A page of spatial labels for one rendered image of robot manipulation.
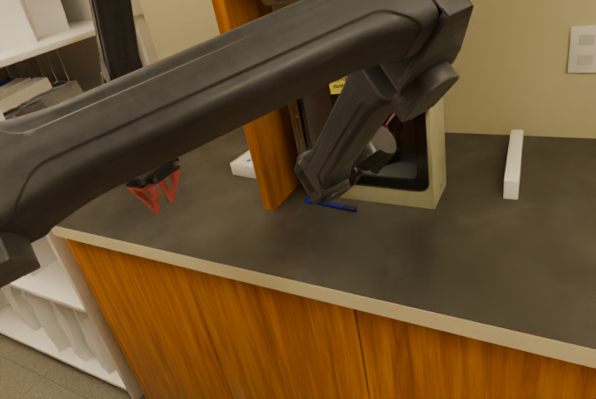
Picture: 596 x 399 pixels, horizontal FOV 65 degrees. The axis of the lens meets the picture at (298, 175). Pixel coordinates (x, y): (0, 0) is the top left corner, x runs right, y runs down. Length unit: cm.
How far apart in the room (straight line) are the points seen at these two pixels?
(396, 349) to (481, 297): 22
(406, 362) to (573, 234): 40
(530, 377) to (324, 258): 42
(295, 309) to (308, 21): 82
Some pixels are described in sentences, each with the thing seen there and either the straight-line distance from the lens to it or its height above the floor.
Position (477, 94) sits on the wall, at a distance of 141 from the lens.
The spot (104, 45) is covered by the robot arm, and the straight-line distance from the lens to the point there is 80.
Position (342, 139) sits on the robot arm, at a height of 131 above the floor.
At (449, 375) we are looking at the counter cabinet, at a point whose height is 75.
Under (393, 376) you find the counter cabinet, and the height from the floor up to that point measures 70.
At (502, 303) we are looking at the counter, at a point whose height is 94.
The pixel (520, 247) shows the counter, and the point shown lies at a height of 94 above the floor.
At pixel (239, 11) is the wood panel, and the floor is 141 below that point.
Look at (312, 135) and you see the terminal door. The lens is 109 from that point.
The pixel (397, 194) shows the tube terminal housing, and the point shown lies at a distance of 109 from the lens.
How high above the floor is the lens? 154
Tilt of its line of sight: 28 degrees down
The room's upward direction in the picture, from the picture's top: 12 degrees counter-clockwise
